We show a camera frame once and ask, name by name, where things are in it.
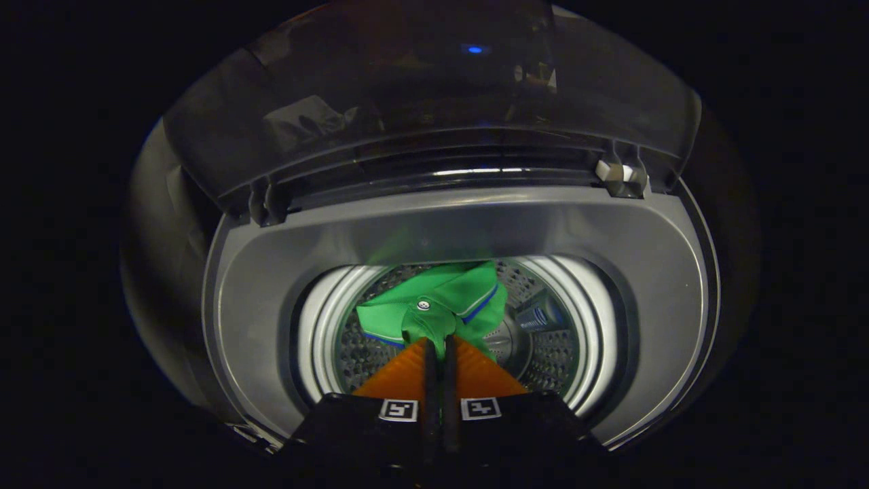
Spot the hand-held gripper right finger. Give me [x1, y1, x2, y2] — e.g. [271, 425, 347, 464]
[441, 333, 612, 476]

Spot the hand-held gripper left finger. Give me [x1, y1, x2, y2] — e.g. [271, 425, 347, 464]
[282, 338, 439, 476]

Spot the green polo shirt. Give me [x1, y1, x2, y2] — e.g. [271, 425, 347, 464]
[355, 261, 509, 361]

